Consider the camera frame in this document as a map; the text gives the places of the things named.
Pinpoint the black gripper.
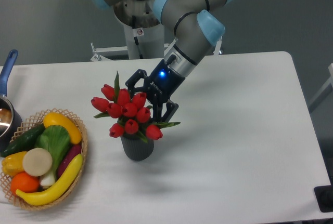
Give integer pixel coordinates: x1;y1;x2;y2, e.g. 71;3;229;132
125;60;185;123

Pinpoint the red tulip bouquet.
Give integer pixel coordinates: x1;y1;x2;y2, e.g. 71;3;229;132
91;74;180;143

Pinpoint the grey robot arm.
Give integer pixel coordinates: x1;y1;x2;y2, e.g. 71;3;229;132
92;0;233;122

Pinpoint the dark grey ribbed vase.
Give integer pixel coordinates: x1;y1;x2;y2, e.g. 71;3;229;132
120;135;154;161

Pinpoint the purple sweet potato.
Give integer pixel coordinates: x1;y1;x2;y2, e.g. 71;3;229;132
57;144;82;178

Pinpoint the yellow squash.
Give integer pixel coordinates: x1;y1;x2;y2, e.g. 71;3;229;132
43;112;82;144

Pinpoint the green bok choy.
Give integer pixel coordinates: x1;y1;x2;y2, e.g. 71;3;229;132
34;125;70;189

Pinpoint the woven wicker basket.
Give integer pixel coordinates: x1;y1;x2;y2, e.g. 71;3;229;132
1;108;88;210

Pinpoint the white round radish slice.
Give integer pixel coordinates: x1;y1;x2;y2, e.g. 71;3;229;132
22;148;53;177

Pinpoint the green cucumber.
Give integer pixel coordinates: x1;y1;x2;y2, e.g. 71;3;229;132
1;124;45;157

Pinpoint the yellow banana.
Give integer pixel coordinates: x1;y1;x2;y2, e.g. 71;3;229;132
16;154;83;206

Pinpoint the yellow bell pepper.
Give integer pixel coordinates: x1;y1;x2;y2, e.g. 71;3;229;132
2;151;27;177

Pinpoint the orange fruit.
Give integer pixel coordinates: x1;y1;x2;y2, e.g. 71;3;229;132
10;172;40;196

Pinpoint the black device at table edge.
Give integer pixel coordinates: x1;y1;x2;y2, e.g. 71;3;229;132
314;185;332;213

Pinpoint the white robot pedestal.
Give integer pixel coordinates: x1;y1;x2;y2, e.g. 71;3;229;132
93;0;226;66

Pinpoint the blue handled saucepan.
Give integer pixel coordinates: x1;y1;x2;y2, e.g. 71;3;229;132
1;49;22;152

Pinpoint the white frame at right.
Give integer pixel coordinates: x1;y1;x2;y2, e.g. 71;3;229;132
308;63;332;114

